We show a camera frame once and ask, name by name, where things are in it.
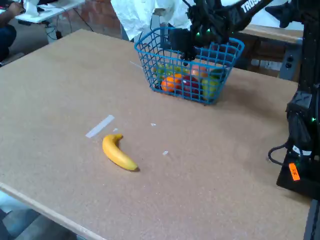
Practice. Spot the green toy grapes bunch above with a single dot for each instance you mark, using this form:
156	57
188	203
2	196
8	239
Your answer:
170	70

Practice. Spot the pink red toy fruit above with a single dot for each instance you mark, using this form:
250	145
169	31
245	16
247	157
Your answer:
198	71

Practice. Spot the dark red toy pomegranate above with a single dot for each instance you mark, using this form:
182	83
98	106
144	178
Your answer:
190	86

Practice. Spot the dark green toy fruit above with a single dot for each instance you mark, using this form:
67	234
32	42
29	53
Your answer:
218	73

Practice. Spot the orange toy fruit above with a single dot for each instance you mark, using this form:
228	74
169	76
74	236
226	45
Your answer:
168	83

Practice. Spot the round green toy fruit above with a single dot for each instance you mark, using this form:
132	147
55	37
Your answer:
210	86

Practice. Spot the white crumpled sheet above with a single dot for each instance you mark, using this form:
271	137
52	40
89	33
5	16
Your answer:
135	15

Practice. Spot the wooden workbench metal legs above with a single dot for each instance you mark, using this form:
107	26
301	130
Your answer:
272	31

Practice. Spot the small white tape piece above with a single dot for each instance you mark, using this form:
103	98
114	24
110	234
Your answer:
165	152

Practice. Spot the long white tape strip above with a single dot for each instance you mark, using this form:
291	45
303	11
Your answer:
100	126

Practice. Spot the yellow toy banana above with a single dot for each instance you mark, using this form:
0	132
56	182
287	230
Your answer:
115	152

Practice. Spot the white desk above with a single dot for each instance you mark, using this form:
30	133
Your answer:
55	11

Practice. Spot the person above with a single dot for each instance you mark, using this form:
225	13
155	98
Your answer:
6	30

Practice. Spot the black metal post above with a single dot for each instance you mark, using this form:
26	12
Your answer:
312	220

